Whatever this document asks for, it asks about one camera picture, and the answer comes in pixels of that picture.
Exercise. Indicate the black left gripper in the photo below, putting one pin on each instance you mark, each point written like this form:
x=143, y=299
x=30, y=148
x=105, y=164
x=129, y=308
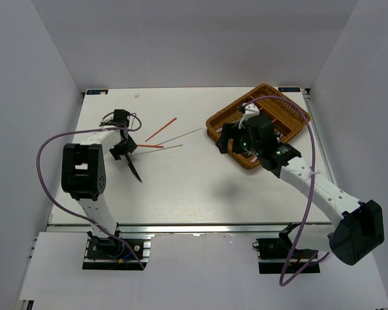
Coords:
x=129, y=147

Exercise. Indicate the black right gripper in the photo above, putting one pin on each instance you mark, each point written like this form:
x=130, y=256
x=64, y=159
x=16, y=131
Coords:
x=231, y=132

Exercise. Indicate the patterned handle steel knife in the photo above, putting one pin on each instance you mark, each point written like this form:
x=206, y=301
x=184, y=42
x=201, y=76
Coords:
x=132, y=168

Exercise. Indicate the silver metal chopstick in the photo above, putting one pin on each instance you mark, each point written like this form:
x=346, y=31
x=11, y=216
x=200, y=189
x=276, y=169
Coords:
x=180, y=136
x=158, y=150

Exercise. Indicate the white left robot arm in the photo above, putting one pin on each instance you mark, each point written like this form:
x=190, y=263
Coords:
x=83, y=173

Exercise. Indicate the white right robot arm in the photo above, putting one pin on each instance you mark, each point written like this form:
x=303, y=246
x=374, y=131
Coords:
x=356, y=227

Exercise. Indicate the left blue corner label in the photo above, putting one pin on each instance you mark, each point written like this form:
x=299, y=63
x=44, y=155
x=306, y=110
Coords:
x=96, y=92

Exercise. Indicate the blue corner label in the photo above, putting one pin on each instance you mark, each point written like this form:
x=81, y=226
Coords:
x=96, y=92
x=289, y=89

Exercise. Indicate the lower orange chopstick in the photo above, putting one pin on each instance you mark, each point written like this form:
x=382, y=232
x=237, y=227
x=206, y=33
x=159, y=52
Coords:
x=151, y=146

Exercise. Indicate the orange chopstick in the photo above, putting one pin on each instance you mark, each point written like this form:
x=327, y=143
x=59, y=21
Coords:
x=161, y=129
x=151, y=146

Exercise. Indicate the brown wicker cutlery tray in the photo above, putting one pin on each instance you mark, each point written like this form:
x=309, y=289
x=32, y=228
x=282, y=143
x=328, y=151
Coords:
x=286, y=116

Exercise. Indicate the upper orange chopstick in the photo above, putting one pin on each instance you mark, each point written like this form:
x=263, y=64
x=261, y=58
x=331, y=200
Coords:
x=161, y=129

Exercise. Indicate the right blue corner label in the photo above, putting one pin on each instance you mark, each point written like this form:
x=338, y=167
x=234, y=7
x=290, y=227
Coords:
x=289, y=89

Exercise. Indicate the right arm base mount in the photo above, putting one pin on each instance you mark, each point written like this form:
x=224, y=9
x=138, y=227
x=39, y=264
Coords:
x=272, y=253

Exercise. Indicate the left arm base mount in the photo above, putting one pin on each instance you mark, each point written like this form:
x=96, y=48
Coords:
x=107, y=254

